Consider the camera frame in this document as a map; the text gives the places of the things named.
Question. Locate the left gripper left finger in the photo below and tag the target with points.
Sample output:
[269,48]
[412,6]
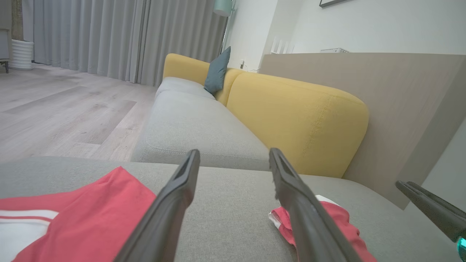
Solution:
[164,218]

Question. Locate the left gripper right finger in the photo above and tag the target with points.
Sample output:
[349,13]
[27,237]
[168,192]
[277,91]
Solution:
[309,225]

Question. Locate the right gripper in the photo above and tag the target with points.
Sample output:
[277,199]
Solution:
[462,249]

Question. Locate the red jersey shirt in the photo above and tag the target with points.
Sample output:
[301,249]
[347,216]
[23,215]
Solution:
[338,222]

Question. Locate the grey fabric ottoman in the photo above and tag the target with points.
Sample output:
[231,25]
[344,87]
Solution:
[225,225]

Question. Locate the grey sofa seat cushion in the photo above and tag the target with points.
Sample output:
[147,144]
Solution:
[178,87]
[196,131]

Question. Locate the yellow sofa back cushion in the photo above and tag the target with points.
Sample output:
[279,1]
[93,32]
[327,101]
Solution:
[185,67]
[302,120]

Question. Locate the blue-grey throw pillow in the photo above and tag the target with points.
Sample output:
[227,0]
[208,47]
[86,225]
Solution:
[217,72]

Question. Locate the white slatted box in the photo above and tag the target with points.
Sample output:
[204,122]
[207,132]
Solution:
[334,50]

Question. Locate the white finned radiator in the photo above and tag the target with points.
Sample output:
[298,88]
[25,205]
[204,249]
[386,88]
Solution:
[282,45]

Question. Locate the grey curtain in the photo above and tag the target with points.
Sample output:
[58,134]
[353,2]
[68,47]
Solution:
[120,36]

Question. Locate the white ribbed cylinder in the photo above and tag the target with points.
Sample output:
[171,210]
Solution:
[21,54]

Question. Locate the mint shade floor lamp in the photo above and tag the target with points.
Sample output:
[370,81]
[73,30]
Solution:
[222,7]

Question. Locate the grey mint cabinet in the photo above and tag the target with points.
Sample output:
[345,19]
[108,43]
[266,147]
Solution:
[4,32]

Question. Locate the framed wall picture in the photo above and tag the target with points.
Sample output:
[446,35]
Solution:
[331,2]

